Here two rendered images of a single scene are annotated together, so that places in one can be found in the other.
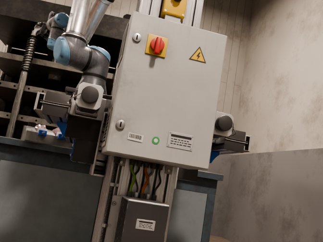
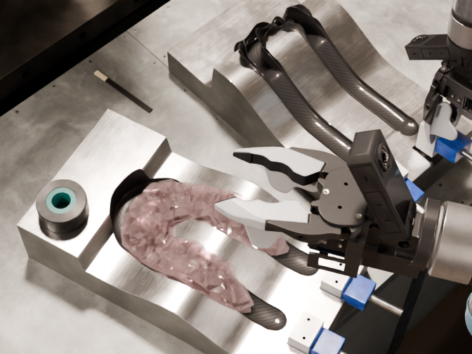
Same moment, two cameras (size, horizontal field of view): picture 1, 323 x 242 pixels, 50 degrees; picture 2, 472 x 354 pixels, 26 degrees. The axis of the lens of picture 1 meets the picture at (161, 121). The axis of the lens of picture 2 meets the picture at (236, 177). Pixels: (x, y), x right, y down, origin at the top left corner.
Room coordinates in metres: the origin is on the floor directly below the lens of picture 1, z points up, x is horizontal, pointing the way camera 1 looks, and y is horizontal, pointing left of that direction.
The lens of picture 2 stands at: (1.54, 1.12, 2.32)
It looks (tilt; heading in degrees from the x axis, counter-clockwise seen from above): 58 degrees down; 323
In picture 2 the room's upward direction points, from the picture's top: straight up
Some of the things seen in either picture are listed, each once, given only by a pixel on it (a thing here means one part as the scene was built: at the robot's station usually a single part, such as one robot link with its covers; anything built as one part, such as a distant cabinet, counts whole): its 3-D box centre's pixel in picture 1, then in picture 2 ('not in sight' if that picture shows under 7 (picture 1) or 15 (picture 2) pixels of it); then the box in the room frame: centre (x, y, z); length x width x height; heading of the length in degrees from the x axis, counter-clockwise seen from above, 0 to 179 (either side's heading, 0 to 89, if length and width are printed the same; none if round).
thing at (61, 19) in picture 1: (59, 22); not in sight; (1.73, 0.62, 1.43); 0.11 x 0.08 x 0.09; 38
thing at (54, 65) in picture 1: (56, 75); not in sight; (3.20, 1.05, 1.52); 1.10 x 0.70 x 0.05; 96
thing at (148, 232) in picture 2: (48, 130); (199, 232); (2.20, 0.70, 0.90); 0.26 x 0.18 x 0.08; 23
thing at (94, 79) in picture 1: (92, 86); not in sight; (1.61, 0.35, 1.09); 0.15 x 0.15 x 0.10
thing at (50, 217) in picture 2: (33, 125); (62, 206); (2.35, 0.85, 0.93); 0.08 x 0.08 x 0.04
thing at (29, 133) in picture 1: (45, 136); (196, 247); (2.20, 0.71, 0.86); 0.50 x 0.26 x 0.11; 23
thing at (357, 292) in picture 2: (62, 136); (364, 294); (1.98, 0.54, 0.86); 0.13 x 0.05 x 0.05; 23
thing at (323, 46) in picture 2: not in sight; (319, 81); (2.31, 0.37, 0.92); 0.35 x 0.16 x 0.09; 6
